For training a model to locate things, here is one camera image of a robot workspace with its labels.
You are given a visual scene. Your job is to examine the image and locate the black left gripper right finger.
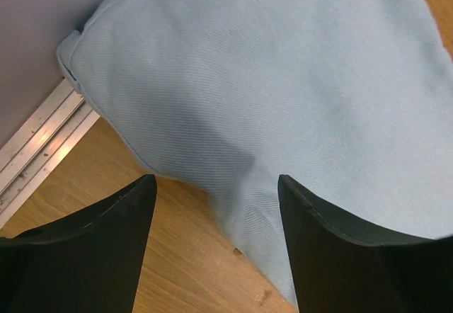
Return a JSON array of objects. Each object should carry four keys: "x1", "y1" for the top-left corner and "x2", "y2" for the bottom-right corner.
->
[{"x1": 278, "y1": 175, "x2": 452, "y2": 312}]

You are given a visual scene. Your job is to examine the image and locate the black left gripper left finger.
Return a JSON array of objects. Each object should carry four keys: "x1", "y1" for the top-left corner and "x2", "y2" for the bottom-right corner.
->
[{"x1": 1, "y1": 174, "x2": 157, "y2": 312}]

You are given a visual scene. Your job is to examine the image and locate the light blue trousers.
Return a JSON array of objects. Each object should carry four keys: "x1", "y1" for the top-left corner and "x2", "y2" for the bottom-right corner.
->
[{"x1": 57, "y1": 0, "x2": 452, "y2": 302}]

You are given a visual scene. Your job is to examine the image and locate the aluminium table edge rail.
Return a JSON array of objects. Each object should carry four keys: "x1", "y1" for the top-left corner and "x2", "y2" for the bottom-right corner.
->
[{"x1": 1, "y1": 79, "x2": 99, "y2": 226}]

